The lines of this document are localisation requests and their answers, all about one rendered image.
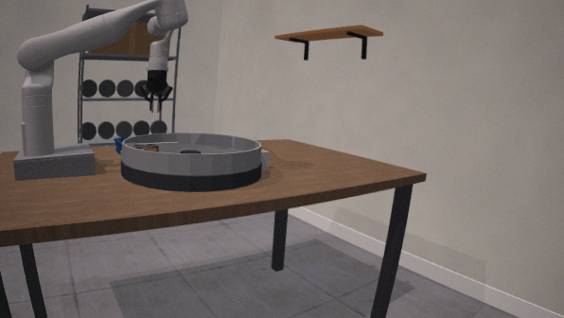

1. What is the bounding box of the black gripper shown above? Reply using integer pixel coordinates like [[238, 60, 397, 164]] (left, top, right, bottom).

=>
[[140, 70, 172, 113]]

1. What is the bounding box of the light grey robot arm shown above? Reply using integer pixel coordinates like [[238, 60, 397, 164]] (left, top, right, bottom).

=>
[[17, 0, 188, 156]]

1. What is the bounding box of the grey round turntable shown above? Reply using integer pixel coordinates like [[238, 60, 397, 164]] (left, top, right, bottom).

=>
[[121, 132, 270, 192]]

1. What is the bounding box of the blue open crate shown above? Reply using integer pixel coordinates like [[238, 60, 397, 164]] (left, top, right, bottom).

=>
[[115, 137, 129, 157]]

